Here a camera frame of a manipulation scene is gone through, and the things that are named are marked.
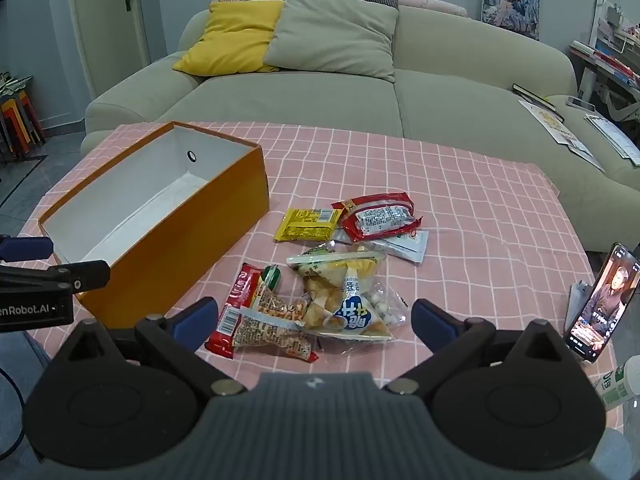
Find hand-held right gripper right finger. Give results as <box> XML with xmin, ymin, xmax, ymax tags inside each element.
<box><xmin>381</xmin><ymin>298</ymin><xmax>581</xmax><ymax>395</ymax></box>

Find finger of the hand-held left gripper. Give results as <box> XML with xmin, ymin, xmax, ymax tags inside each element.
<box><xmin>0</xmin><ymin>234</ymin><xmax>55</xmax><ymax>263</ymax></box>
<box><xmin>0</xmin><ymin>260</ymin><xmax>111</xmax><ymax>295</ymax></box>

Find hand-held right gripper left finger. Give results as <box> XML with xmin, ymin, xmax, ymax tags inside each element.
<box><xmin>50</xmin><ymin>296</ymin><xmax>247</xmax><ymax>395</ymax></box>

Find clear packet of white balls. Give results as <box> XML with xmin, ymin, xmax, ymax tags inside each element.
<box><xmin>367</xmin><ymin>282</ymin><xmax>409</xmax><ymax>329</ymax></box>

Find red and beige snack packet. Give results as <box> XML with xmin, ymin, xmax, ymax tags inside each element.
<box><xmin>204</xmin><ymin>262</ymin><xmax>320</xmax><ymax>364</ymax></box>

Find orange cardboard box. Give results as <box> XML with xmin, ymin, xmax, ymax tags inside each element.
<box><xmin>38</xmin><ymin>121</ymin><xmax>271</xmax><ymax>330</ymax></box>

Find clear bag of yellow chips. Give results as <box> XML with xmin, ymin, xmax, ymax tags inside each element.
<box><xmin>286</xmin><ymin>241</ymin><xmax>396</xmax><ymax>344</ymax></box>

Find white snack packet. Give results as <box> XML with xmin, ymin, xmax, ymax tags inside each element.
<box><xmin>332</xmin><ymin>227</ymin><xmax>430</xmax><ymax>265</ymax></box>

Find pink checked tablecloth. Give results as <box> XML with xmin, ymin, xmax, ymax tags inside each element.
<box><xmin>12</xmin><ymin>121</ymin><xmax>609</xmax><ymax>431</ymax></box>

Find red packet with white label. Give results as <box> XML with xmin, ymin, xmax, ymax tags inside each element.
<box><xmin>331</xmin><ymin>192</ymin><xmax>422</xmax><ymax>245</ymax></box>

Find stacked colourful stools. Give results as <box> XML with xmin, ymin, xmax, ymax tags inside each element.
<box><xmin>0</xmin><ymin>94</ymin><xmax>47</xmax><ymax>162</ymax></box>

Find yellow snack packet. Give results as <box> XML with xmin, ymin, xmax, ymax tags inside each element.
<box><xmin>274</xmin><ymin>208</ymin><xmax>344</xmax><ymax>245</ymax></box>

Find smartphone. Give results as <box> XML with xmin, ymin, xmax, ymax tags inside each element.
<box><xmin>563</xmin><ymin>242</ymin><xmax>640</xmax><ymax>364</ymax></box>

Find white and green bottle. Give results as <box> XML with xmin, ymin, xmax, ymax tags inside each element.
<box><xmin>592</xmin><ymin>361</ymin><xmax>640</xmax><ymax>414</ymax></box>

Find white door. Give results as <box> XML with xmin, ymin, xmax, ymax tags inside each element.
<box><xmin>67</xmin><ymin>0</ymin><xmax>151</xmax><ymax>102</ymax></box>

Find white and yellow magazine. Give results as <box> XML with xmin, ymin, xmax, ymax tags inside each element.
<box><xmin>518</xmin><ymin>100</ymin><xmax>606</xmax><ymax>172</ymax></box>

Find beige sofa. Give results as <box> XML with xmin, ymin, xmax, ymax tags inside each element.
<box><xmin>81</xmin><ymin>4</ymin><xmax>640</xmax><ymax>254</ymax></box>

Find black book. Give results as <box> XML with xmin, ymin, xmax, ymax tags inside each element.
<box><xmin>512</xmin><ymin>82</ymin><xmax>559</xmax><ymax>111</ymax></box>

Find loose paper sheets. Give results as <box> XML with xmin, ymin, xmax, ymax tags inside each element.
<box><xmin>585</xmin><ymin>113</ymin><xmax>640</xmax><ymax>167</ymax></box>

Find yellow pillow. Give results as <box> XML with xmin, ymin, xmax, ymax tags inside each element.
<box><xmin>172</xmin><ymin>0</ymin><xmax>286</xmax><ymax>77</ymax></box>

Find grey-green pillow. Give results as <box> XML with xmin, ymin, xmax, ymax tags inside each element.
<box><xmin>263</xmin><ymin>0</ymin><xmax>400</xmax><ymax>84</ymax></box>

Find pink blanket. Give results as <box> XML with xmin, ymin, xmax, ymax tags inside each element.
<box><xmin>397</xmin><ymin>0</ymin><xmax>469</xmax><ymax>17</ymax></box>

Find cluttered white desk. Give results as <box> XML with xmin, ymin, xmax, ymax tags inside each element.
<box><xmin>568</xmin><ymin>0</ymin><xmax>640</xmax><ymax>126</ymax></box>

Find printed figure pillow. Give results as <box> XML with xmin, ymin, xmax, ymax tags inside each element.
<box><xmin>480</xmin><ymin>0</ymin><xmax>543</xmax><ymax>41</ymax></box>

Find black cable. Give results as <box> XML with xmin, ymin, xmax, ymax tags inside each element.
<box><xmin>0</xmin><ymin>366</ymin><xmax>26</xmax><ymax>467</ymax></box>

